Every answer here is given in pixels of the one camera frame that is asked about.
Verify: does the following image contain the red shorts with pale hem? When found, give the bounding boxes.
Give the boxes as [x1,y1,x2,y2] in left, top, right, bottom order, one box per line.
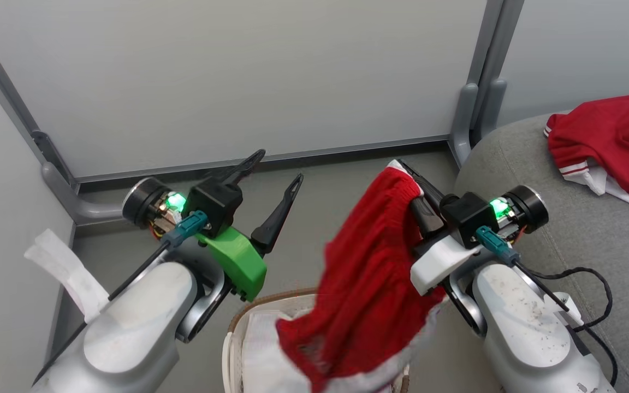
[275,159,449,393]

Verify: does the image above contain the teal right cable connector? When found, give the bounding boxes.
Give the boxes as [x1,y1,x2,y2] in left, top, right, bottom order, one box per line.
[476,227,520,266]

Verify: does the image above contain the white tape strip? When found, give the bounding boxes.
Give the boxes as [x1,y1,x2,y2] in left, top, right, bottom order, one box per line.
[24,228,110,324]

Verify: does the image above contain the wicker and white laundry basket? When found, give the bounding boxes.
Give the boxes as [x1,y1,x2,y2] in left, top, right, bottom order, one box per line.
[222,288,411,393]

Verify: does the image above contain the red jersey with striped trim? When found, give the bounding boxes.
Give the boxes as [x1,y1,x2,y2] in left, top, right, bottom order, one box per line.
[544,94,629,215]

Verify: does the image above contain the short grey partition foot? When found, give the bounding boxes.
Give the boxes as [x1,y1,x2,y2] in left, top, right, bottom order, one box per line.
[450,83,479,167]
[473,79,507,145]

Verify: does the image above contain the teal left cable connector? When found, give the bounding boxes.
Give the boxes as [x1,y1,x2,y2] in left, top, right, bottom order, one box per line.
[162,210,210,247]

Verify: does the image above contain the long grey partition foot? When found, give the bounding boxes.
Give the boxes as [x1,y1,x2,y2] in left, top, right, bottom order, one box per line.
[41,162,129,225]

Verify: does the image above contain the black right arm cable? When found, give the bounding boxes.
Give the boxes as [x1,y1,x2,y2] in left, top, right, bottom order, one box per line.
[513,261,619,389]

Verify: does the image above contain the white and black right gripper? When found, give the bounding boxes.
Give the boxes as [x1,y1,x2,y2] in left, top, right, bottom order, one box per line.
[395,158,549,298]

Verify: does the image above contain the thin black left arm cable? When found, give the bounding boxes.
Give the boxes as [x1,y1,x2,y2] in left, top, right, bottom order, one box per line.
[33,240,173,385]

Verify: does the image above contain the grey fabric sofa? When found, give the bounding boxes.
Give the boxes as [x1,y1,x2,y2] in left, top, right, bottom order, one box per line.
[454,112,629,393]

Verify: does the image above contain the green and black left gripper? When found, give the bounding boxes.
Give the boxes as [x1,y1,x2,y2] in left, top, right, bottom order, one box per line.
[122,148,305,302]

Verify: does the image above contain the teal cable connector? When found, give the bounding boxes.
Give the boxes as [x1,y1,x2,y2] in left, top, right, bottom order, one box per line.
[162,210,210,247]
[476,227,520,266]

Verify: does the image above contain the white cloth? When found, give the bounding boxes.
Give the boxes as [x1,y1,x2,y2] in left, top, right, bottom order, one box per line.
[241,311,315,393]

